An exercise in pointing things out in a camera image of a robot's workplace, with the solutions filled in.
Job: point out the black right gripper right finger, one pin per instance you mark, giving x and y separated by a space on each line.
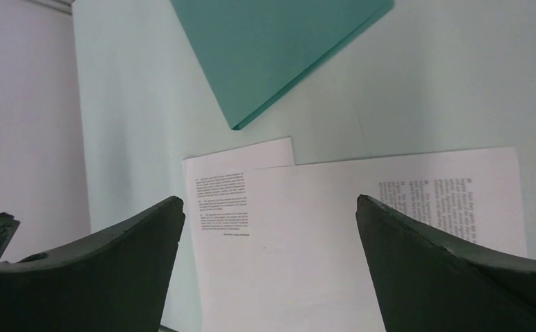
426 279

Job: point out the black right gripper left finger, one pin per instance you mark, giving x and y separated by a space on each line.
115 279

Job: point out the printed white paper sheet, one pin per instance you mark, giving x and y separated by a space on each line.
303 268

